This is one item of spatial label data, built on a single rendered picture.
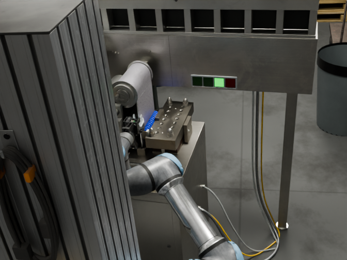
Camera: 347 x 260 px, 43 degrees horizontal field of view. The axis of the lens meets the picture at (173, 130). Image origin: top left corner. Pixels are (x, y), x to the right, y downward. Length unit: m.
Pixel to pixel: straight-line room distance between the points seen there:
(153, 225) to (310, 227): 1.32
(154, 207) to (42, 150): 1.42
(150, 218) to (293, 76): 1.02
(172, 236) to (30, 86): 1.65
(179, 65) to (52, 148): 1.65
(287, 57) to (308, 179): 1.55
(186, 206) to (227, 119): 2.75
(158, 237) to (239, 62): 0.99
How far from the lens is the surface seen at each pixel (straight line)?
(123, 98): 2.19
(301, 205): 3.39
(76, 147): 0.80
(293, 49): 2.28
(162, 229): 2.29
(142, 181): 1.65
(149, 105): 2.39
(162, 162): 1.69
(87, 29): 0.86
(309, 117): 4.42
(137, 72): 2.28
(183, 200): 1.66
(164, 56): 2.40
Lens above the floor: 2.24
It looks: 32 degrees down
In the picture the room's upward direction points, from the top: 5 degrees counter-clockwise
